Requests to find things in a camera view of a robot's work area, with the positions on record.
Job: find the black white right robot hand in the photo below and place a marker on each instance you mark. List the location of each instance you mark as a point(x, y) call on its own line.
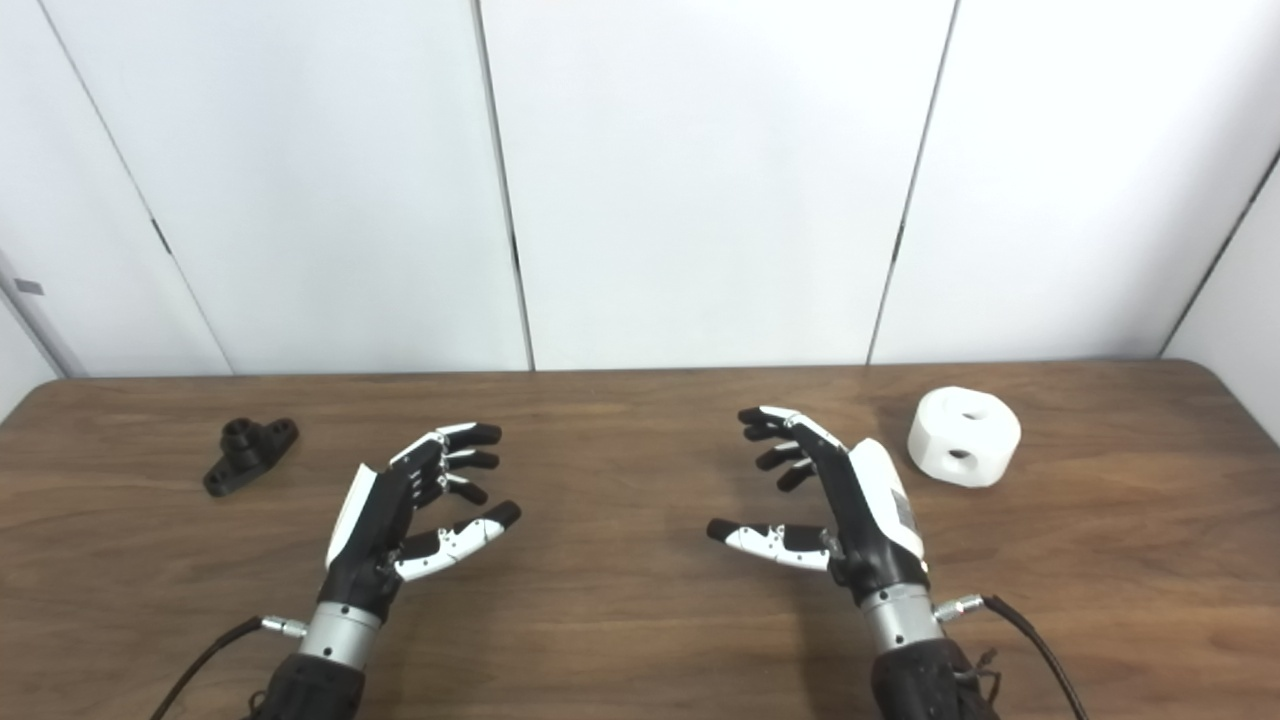
point(865, 520)

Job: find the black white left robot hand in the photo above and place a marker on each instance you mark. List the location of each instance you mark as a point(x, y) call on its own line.
point(370, 520)

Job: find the round white plastic piece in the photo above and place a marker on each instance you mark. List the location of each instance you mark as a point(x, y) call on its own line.
point(940, 435)

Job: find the black plastic holder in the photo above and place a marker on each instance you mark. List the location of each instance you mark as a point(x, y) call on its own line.
point(245, 458)

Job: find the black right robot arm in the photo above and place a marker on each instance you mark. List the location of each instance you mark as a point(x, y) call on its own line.
point(915, 685)

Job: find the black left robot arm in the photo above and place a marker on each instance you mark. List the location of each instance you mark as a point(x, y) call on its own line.
point(310, 690)

